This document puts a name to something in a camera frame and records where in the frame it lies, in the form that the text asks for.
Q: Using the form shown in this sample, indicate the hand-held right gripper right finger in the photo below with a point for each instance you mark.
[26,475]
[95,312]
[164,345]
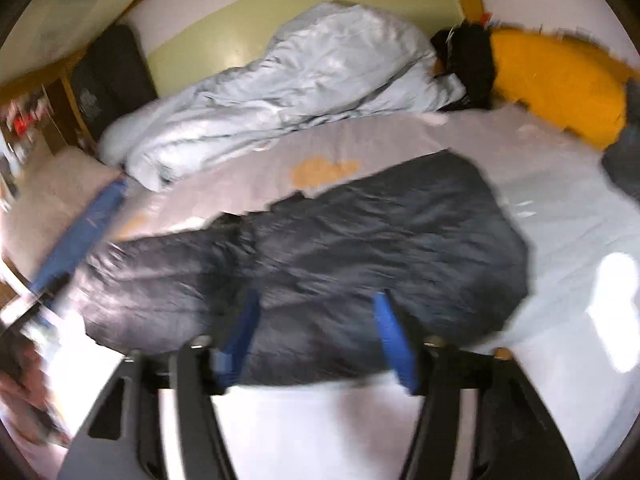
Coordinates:
[395,340]

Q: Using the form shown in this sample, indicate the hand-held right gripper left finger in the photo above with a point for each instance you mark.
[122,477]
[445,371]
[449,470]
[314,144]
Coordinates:
[240,340]

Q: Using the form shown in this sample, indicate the black puffer jacket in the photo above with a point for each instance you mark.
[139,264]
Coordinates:
[380,240]

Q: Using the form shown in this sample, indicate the person's left hand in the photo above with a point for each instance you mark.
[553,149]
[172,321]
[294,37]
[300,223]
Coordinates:
[22,395]

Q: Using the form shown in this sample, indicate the blue pillow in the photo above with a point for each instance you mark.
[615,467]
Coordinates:
[85,235]

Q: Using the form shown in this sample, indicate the beige pillow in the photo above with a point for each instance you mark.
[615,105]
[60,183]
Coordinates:
[55,200]

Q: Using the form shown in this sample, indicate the cluttered wooden shelf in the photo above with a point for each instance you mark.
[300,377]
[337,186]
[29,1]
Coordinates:
[25,120]

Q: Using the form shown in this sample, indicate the light blue duvet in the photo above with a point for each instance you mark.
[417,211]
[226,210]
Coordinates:
[300,75]

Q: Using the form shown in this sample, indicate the black upright bag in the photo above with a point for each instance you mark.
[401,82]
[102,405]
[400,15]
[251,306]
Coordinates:
[110,80]

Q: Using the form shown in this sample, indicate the black cloth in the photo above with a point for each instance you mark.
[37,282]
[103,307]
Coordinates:
[470,65]

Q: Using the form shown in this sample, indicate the dark denim garment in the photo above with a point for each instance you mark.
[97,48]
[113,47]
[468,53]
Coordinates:
[625,160]

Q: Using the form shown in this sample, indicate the yellow cushion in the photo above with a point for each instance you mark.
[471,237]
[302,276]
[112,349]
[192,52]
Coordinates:
[555,80]

